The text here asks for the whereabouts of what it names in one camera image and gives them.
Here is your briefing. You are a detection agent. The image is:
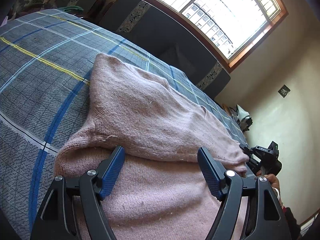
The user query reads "pink knitted sweater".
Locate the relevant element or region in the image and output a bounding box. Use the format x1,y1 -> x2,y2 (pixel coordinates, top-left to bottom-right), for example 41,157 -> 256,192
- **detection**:
54,54 -> 248,239

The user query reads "person's right hand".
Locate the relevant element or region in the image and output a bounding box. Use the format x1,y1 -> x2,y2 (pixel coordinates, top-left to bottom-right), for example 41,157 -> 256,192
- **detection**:
264,174 -> 284,207

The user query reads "small wooden side table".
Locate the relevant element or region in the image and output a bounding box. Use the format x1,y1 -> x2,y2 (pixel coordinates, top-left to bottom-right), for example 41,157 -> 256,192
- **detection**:
222,103 -> 232,116

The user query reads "large wooden framed window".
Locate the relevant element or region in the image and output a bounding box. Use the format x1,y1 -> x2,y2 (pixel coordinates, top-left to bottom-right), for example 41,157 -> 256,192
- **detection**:
144,0 -> 288,73

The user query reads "blue plaid bed sheet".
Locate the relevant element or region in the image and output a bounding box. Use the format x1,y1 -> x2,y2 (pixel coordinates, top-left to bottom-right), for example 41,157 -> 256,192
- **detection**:
1,9 -> 246,239

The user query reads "dark sofa backrest cushion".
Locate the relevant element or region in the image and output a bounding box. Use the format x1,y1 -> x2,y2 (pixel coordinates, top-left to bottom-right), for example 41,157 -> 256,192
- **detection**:
99,0 -> 231,99

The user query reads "dark wall switch plate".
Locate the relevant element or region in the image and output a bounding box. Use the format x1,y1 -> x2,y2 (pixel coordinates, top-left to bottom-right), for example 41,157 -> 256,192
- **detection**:
278,85 -> 291,98

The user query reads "green hose coil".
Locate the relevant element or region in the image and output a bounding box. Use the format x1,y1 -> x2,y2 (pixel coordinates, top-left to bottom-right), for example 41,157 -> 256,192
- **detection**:
62,4 -> 85,14

